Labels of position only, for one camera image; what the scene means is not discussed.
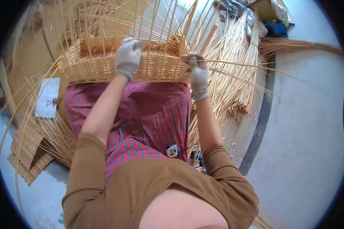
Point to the person's left hand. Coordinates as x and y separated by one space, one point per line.
128 60

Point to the person's right hand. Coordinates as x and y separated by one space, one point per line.
199 80

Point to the person's right thumb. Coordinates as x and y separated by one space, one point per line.
193 63

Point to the person's right fingers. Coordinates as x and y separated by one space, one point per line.
196 55

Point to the person's left fingers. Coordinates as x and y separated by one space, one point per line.
133 43

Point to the unfinished woven wicker basket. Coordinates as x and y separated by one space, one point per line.
103 67

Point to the thin wicker weaving strands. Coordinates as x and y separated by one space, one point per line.
235 63

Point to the bundle of wicker rods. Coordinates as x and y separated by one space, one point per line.
235 86

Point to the pile of plastic bags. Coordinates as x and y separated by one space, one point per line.
246 14

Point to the person's legs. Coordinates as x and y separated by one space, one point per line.
152 114

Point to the blue cloth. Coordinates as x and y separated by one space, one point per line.
276 29

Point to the white round tape measure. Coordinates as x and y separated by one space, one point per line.
172 151

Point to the dark hand tool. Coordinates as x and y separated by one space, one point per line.
197 159

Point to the white paper sheet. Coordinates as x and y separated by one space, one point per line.
48 98

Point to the brown straw bundle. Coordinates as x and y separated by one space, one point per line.
298 45

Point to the brown floor mat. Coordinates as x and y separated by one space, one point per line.
31 57

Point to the fanned wicker stake panel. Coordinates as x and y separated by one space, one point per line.
60 137

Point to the person's body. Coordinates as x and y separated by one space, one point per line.
160 180

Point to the flat woven wicker panel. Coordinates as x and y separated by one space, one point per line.
27 143
31 171

